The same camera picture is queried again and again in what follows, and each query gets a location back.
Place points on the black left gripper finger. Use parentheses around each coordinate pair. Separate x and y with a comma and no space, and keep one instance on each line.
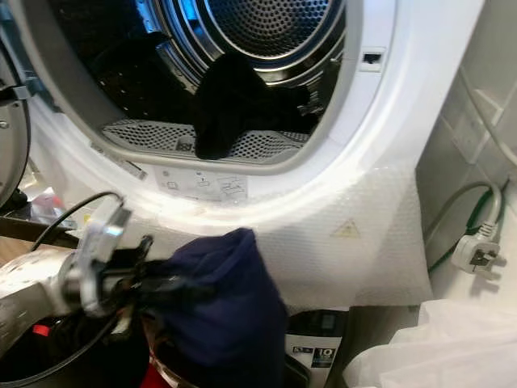
(187,291)

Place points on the navy blue cloth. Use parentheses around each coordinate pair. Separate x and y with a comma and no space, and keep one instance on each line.
(230,323)

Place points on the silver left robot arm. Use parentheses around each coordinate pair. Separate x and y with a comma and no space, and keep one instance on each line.
(32,295)

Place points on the red garment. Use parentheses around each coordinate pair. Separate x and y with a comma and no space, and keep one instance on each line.
(153,378)

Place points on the dark laundry basket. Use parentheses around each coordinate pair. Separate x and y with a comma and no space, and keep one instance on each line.
(65,356)

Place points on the white instruction sticker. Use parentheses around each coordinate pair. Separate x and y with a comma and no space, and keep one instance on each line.
(200,184)

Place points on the clear plastic storage box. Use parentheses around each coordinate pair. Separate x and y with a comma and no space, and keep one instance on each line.
(48,204)

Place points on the black label with number ten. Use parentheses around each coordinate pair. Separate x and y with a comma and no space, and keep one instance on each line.
(315,347)

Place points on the grey lint filter grille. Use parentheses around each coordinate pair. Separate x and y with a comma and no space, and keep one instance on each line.
(141,136)

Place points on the yellow triangle warning sticker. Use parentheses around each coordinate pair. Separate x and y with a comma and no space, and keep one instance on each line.
(346,231)

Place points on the clear bubble wrap sheet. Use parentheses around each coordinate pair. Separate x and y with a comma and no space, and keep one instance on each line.
(355,267)

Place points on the grey round dryer door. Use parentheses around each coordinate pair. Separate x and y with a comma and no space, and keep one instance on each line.
(16,145)

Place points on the large black garment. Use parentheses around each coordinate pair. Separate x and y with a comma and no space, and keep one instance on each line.
(238,101)

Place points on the white tumble dryer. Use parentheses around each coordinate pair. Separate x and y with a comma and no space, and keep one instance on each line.
(388,137)

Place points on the white plastic bag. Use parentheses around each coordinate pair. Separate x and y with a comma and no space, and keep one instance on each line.
(444,347)

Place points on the perforated steel dryer drum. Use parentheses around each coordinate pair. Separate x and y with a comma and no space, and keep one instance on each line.
(275,28)

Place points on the white power plug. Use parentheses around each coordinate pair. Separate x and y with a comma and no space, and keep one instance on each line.
(477,252)

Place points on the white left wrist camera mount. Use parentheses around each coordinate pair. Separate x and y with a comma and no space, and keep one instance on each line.
(103,230)

